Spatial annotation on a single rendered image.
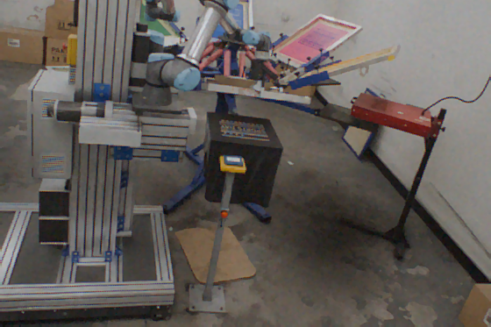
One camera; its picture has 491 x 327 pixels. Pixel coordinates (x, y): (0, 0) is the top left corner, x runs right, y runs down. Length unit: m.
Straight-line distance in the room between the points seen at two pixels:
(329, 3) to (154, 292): 5.76
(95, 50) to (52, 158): 0.58
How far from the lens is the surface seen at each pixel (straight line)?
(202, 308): 2.78
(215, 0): 1.98
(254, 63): 2.39
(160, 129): 2.09
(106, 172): 2.42
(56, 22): 6.81
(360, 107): 3.31
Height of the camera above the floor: 1.96
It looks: 21 degrees down
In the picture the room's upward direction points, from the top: 11 degrees clockwise
